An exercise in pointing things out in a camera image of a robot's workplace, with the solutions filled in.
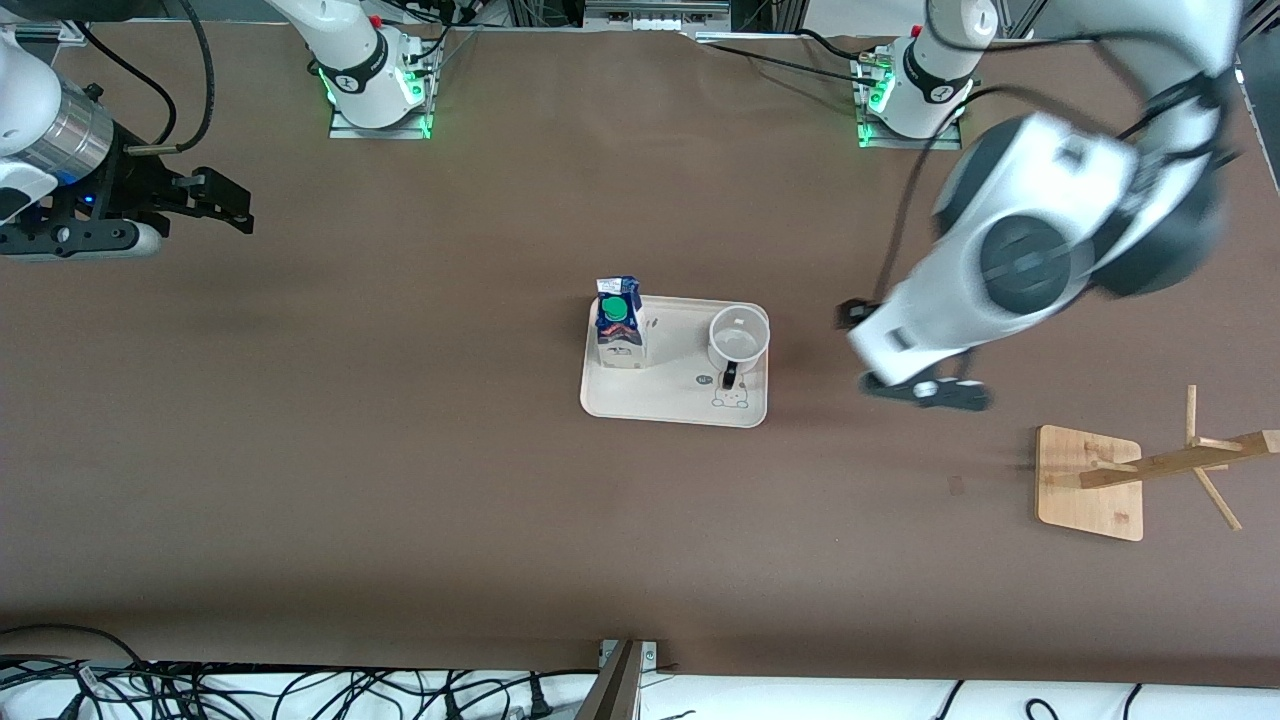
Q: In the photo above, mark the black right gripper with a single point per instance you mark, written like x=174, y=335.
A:
x=138, y=182

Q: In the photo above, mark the milk carton with green cap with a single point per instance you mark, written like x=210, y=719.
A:
x=620, y=345

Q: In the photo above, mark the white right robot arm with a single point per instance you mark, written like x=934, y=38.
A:
x=350, y=50

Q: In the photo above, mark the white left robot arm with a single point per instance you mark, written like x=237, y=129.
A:
x=1030, y=260

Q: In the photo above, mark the white tray with bear print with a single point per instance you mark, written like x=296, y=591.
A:
x=680, y=395

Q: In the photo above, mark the wooden mug rack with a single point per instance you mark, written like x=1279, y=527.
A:
x=1085, y=490

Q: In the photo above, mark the white power strip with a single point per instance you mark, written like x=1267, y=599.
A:
x=655, y=18

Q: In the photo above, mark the aluminium profile bar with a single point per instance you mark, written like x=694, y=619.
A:
x=618, y=690

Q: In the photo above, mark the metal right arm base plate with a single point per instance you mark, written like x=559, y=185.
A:
x=345, y=130

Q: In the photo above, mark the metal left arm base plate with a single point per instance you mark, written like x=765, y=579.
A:
x=905, y=143

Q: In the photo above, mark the aluminium frame corner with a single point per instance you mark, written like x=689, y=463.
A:
x=60, y=30

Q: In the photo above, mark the small metal bracket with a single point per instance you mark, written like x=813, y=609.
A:
x=648, y=655

